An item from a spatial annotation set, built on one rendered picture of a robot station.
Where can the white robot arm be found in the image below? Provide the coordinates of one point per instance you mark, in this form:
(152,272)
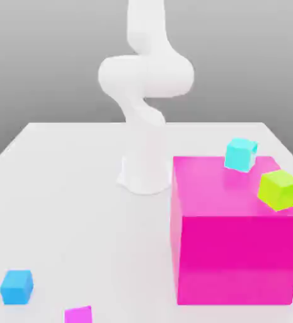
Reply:
(146,75)

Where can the small cyan cube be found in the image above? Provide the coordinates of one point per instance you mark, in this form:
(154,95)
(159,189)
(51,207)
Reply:
(239,155)

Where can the small lime green cube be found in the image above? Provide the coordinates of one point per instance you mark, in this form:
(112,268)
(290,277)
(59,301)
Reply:
(279,190)

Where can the small purple cube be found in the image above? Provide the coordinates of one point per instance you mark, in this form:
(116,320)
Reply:
(78,315)

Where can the small blue cube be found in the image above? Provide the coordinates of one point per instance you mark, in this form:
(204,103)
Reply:
(16,287)

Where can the large magenta box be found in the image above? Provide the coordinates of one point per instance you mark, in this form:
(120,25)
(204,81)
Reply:
(237,252)

